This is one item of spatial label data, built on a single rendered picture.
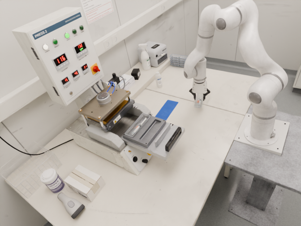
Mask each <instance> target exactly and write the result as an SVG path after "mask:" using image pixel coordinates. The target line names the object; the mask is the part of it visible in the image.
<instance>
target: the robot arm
mask: <svg viewBox="0 0 301 226"><path fill-rule="evenodd" d="M258 17H259V14H258V8H257V6H256V4H255V3H254V2H253V1H252V0H239V1H237V2H236V3H234V4H232V5H230V6H228V7H227V8H225V9H221V8H220V6H219V5H217V4H212V5H209V6H207V7H205V8H204V9H203V11H202V13H201V15H200V20H199V27H198V36H197V44H196V48H195V49H194V50H193V51H192V52H191V53H190V54H189V56H188V57H187V59H186V61H185V65H184V76H185V78H186V79H191V78H193V86H192V88H191V89H190V90H189V92H190V93H191V94H192V95H193V98H194V100H196V93H200V94H203V101H204V100H205V98H206V95H208V94H209V93H210V91H209V90H208V89H207V82H206V58H205V56H206V55H208V53H209V52H210V50H211V45H212V40H213V36H214V32H215V29H216V30H217V31H219V32H227V31H231V30H233V29H234V28H236V27H238V26H239V39H238V47H239V50H240V52H241V54H242V56H243V58H244V60H245V62H246V63H247V65H248V66H250V67H252V68H255V69H257V70H258V71H259V73H260V75H261V77H260V78H259V79H258V80H257V81H255V82H254V83H253V84H252V85H251V86H250V88H249V89H248V92H247V99H248V101H249V102H250V103H252V104H253V111H252V120H251V124H249V125H248V126H247V127H246V128H245V130H244V136H245V138H246V139H247V140H248V141H249V142H250V143H252V144H254V145H258V146H270V145H273V144H274V143H275V142H276V141H277V140H278V137H279V134H278V131H277V130H276V129H275V128H274V123H275V117H276V113H277V104H276V102H275V101H274V100H273V99H274V98H275V97H276V96H277V95H278V94H279V93H280V92H281V91H282V90H283V89H284V88H285V87H286V85H287V83H288V76H287V74H286V72H285V71H284V70H283V68H282V67H280V66H279V65H278V64H277V63H276V62H274V61H273V60H272V59H271V58H270V57H269V56H268V54H267V53H266V51H265V49H264V46H263V44H262V42H261V40H260V37H259V33H258Z"/></svg>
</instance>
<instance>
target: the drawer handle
mask: <svg viewBox="0 0 301 226"><path fill-rule="evenodd" d="M180 133H182V129H181V127H178V128H177V129H176V131H175V132H174V134H173V135H172V136H171V138H170V139H169V141H168V142H167V144H166V145H165V151H167V152H169V151H170V149H169V148H170V147H171V145H172V144H173V142H174V141H175V139H176V138H177V136H178V135H179V134H180Z"/></svg>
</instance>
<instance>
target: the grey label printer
mask: <svg viewBox="0 0 301 226"><path fill-rule="evenodd" d="M146 44H147V45H148V46H147V47H146V48H147V50H148V52H147V51H146V49H145V51H146V52H147V53H148V55H149V58H150V65H151V66H153V67H158V66H159V65H161V64H162V63H163V62H165V61H166V60H167V59H168V52H167V46H166V45H165V44H163V43H156V42H151V41H149V42H147V43H146ZM141 53H142V48H138V57H139V61H140V63H142V61H141Z"/></svg>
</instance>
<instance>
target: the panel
mask: <svg viewBox="0 0 301 226"><path fill-rule="evenodd" d="M123 152H124V154H125V155H126V156H127V157H128V159H129V160H130V161H131V163H132V164H133V165H134V167H135V168H136V169H137V171H138V172H139V173H140V172H141V171H142V169H143V168H144V167H145V165H146V164H147V163H143V162H142V160H143V159H147V160H148V161H149V160H150V158H151V157H152V155H151V154H149V153H147V152H144V151H142V150H139V149H137V148H134V147H132V146H130V145H127V146H126V147H125V148H124V150H123ZM134 157H137V158H138V160H137V162H134V160H133V159H134Z"/></svg>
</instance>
